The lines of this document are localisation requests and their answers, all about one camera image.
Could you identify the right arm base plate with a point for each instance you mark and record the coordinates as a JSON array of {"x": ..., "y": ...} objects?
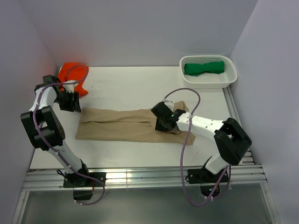
[{"x": 203, "y": 176}]

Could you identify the beige t-shirt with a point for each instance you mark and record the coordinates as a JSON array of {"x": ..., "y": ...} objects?
[{"x": 133, "y": 126}]

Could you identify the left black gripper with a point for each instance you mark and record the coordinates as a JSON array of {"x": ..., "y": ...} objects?
[{"x": 74, "y": 105}]

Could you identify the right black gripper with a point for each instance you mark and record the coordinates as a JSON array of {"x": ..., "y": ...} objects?
[{"x": 159, "y": 127}]

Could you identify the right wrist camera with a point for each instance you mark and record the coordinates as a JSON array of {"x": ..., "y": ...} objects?
[{"x": 169, "y": 104}]

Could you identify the rolled green t-shirt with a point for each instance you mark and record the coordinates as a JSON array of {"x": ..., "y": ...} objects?
[{"x": 195, "y": 69}]

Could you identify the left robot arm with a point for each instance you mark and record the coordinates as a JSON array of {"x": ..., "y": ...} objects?
[{"x": 45, "y": 131}]

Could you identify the aluminium rail frame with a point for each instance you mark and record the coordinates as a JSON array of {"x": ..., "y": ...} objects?
[{"x": 133, "y": 165}]

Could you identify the white plastic basket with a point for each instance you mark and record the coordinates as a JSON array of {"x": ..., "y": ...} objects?
[{"x": 208, "y": 80}]

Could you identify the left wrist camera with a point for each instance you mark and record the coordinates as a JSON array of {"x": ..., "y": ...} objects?
[{"x": 70, "y": 85}]

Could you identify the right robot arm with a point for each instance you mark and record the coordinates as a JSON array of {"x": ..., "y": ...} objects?
[{"x": 230, "y": 138}]

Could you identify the orange t-shirt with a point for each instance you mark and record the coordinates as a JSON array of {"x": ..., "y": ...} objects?
[{"x": 74, "y": 71}]

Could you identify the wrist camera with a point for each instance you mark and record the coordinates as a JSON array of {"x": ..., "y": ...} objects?
[
  {"x": 169, "y": 104},
  {"x": 70, "y": 85}
]

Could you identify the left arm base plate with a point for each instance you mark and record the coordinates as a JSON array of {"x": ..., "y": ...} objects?
[{"x": 77, "y": 181}]

